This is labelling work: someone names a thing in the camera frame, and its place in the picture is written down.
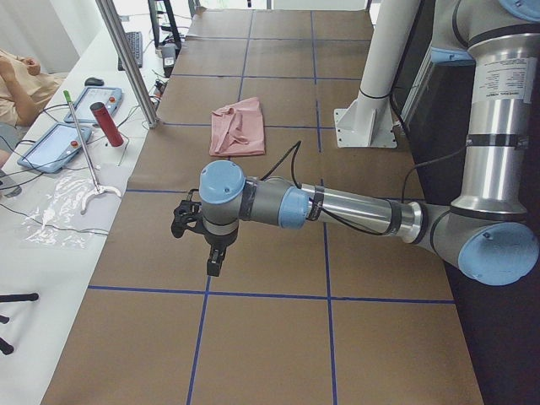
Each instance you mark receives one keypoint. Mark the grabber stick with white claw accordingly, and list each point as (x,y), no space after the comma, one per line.
(98,188)

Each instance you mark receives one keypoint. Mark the seated person in beige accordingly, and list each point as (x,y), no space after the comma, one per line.
(25,93)

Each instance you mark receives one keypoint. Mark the blue teach pendant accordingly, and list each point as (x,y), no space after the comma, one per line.
(110,97)
(53,150)

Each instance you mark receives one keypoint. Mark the blue teach pendant near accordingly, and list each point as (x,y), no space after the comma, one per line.
(53,150)

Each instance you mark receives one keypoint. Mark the grey aluminium camera post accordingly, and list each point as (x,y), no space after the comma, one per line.
(119,39)

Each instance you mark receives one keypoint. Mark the black tripod legs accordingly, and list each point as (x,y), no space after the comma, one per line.
(6,347)

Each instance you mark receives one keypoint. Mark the black computer mouse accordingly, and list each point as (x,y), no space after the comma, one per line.
(93,81)

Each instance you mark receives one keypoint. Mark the pink Snoopy t-shirt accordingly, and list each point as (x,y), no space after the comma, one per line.
(238,130)

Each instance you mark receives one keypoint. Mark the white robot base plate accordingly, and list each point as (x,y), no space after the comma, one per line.
(376,132)

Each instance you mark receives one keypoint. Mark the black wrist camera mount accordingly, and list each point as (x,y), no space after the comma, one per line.
(188,216)

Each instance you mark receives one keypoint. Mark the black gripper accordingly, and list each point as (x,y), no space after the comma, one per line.
(218,240)

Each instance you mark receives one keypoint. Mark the dark red cylindrical bottle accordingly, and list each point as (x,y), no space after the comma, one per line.
(104,120)

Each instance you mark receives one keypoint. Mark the black keyboard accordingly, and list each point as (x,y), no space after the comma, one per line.
(135,43)

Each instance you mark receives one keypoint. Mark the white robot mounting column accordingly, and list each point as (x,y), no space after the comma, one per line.
(392,29)

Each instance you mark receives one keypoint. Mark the blue teach pendant far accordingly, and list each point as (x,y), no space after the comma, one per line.
(110,97)

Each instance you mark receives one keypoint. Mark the clear plastic bag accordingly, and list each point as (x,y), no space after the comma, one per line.
(57,220)

